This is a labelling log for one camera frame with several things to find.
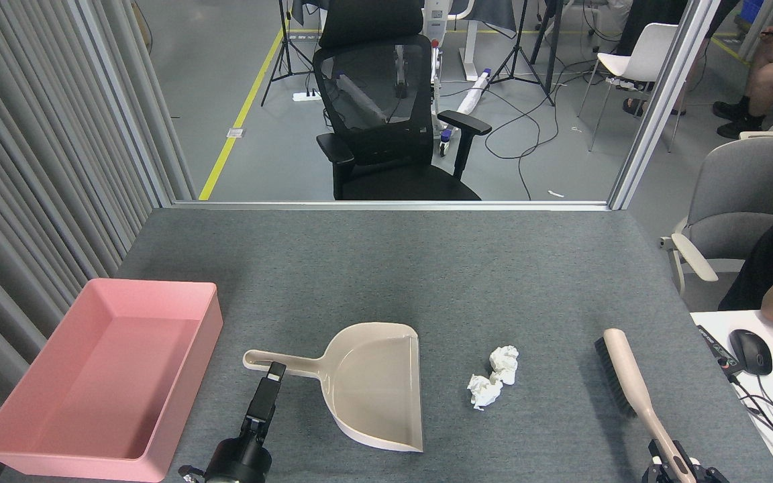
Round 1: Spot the black floor cable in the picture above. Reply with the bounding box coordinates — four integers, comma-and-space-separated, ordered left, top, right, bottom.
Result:
437, 57, 599, 201

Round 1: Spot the black computer mouse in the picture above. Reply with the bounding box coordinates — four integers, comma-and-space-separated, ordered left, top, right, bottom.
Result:
729, 329, 773, 376

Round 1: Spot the black stand pole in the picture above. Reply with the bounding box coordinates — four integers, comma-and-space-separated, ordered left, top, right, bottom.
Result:
529, 0, 565, 95

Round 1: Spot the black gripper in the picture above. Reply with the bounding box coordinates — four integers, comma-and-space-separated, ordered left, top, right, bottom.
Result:
205, 362, 288, 483

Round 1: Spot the white plastic chair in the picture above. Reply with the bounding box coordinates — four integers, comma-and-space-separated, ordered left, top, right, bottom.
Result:
578, 22, 686, 154

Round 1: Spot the black desk cable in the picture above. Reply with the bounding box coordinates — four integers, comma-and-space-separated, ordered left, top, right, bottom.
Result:
727, 373, 773, 445

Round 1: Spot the black mesh office chair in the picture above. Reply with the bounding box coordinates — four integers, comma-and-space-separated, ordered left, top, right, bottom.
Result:
311, 0, 493, 201

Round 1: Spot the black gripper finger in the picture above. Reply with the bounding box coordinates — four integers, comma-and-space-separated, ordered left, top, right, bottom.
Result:
641, 439, 677, 483
680, 443, 729, 483

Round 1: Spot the small black labelled device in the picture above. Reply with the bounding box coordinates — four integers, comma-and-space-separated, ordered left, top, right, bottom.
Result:
695, 325, 744, 376

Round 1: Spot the pink plastic bin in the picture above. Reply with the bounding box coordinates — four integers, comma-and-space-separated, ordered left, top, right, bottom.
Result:
0, 278, 223, 482

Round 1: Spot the beige plastic dustpan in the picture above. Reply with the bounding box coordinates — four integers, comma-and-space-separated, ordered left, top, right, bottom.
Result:
243, 322, 424, 453

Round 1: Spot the silver aluminium rail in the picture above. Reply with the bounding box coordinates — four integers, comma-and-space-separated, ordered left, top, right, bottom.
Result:
172, 199, 612, 212

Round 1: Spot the dark hanging cloth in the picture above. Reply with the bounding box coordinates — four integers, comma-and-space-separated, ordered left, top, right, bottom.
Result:
467, 0, 518, 39

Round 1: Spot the silver aluminium post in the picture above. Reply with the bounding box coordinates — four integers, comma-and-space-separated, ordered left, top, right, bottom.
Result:
607, 0, 724, 211

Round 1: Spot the white stand on wheels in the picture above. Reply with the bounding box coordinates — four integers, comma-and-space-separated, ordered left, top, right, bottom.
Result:
393, 0, 493, 158

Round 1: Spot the black tripod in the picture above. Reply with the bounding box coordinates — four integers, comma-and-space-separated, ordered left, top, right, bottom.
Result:
260, 0, 317, 108
489, 0, 556, 107

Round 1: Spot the beige brush with black bristles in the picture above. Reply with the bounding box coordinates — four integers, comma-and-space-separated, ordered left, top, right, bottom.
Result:
595, 328, 696, 483

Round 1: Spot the white paper ball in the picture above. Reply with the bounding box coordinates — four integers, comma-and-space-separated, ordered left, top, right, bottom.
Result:
466, 374, 503, 411
489, 345, 520, 386

